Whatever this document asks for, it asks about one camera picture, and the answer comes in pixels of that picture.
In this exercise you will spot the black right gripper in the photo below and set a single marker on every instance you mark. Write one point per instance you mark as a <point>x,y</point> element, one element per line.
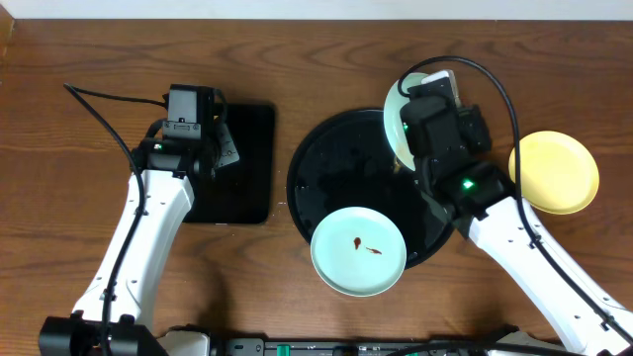
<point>474,125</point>

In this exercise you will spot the yellow plate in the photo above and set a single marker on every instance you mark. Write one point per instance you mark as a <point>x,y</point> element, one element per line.
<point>558,174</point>

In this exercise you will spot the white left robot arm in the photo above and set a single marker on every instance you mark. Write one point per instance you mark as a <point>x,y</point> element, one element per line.
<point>115,313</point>

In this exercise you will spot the black rectangular tray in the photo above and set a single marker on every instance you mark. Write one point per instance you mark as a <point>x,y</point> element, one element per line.
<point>240,193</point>

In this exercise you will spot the round black tray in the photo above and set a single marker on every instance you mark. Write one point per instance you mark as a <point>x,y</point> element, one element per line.
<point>345,162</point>

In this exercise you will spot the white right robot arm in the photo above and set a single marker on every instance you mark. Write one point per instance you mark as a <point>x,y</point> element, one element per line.
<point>441,142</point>

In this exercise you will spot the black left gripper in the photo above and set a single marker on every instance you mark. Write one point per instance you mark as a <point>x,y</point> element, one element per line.
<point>218,136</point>

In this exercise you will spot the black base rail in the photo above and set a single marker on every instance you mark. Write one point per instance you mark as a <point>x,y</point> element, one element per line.
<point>346,347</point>

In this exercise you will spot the mint plate with sauce smear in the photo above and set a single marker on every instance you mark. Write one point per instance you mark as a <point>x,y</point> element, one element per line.
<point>394,127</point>

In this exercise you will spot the mint plate with two drops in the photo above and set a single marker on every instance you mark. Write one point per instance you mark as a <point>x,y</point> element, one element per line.
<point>358,252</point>

